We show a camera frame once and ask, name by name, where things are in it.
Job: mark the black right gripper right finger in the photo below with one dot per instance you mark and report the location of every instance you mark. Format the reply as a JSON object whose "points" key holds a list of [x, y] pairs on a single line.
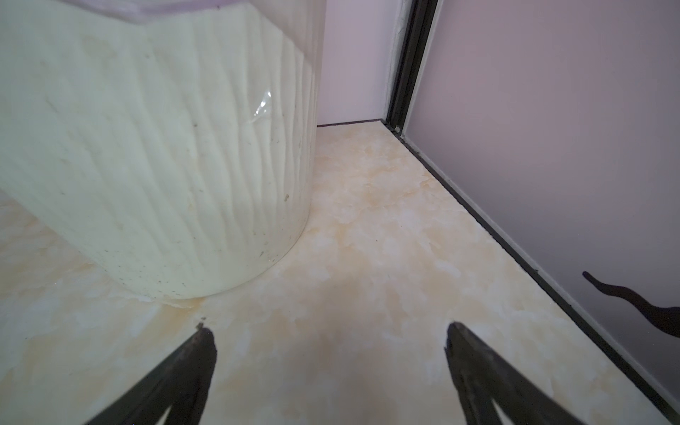
{"points": [[486, 382]]}

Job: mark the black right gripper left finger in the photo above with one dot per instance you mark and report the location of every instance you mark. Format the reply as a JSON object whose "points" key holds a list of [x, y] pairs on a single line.
{"points": [[174, 392]]}

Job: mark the white bin pink liner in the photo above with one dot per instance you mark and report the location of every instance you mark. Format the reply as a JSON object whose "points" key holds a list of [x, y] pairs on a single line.
{"points": [[171, 142]]}

